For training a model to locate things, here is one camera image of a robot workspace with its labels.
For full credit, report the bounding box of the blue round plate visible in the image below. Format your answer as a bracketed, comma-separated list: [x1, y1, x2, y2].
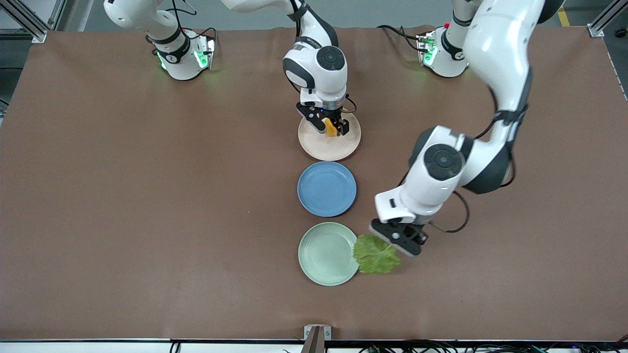
[297, 161, 357, 218]

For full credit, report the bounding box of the black left base cable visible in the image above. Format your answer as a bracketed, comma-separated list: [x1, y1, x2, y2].
[377, 25, 423, 52]

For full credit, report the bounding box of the black base cable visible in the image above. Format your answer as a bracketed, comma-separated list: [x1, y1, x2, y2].
[147, 0, 219, 52]
[377, 25, 423, 52]

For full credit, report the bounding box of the white table edge rail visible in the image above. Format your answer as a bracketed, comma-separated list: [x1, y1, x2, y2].
[0, 342, 628, 353]

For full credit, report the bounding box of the tan vertical bar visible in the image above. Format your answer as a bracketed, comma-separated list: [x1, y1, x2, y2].
[300, 328, 325, 353]

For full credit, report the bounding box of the green lettuce leaf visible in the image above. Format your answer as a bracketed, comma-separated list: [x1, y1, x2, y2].
[353, 234, 401, 274]

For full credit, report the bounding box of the black right base cable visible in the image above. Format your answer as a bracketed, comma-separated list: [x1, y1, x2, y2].
[147, 0, 219, 52]

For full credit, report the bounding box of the pale green round plate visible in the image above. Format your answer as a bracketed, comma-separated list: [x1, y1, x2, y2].
[298, 222, 360, 287]

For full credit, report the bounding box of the beige round plate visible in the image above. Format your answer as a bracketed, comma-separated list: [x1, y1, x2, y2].
[298, 112, 362, 161]

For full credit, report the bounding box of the brown table mat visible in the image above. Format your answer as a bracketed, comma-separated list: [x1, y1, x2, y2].
[0, 25, 628, 341]

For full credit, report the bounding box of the black cable bundle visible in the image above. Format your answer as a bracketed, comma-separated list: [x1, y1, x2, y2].
[358, 338, 628, 353]

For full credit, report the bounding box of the aluminium frame profile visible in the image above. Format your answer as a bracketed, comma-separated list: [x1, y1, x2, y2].
[0, 0, 67, 44]
[587, 0, 628, 38]

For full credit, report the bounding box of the grey metal bracket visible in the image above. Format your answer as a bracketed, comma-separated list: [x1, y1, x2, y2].
[304, 325, 332, 341]

